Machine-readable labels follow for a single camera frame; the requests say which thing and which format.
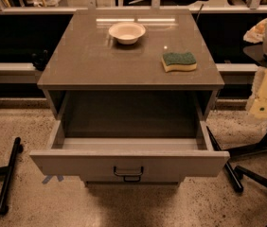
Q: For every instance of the black stand leg left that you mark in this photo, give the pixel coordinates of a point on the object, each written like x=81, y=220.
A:
x=6, y=173

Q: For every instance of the green yellow sponge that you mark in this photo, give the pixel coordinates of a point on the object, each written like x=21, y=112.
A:
x=179, y=61

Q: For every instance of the open grey top drawer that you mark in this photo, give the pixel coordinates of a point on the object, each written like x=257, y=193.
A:
x=163, y=131

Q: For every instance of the blue tape mark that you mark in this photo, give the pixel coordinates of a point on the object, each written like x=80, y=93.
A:
x=48, y=178

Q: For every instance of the grey drawer cabinet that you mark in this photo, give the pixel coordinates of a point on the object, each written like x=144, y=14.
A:
x=88, y=58

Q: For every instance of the black drawer handle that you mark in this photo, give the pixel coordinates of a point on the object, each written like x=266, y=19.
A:
x=129, y=177

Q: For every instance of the white paper bowl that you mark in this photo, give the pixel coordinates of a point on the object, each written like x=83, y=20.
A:
x=127, y=32

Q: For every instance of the black clamp on rail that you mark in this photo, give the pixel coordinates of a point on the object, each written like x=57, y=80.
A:
x=40, y=61

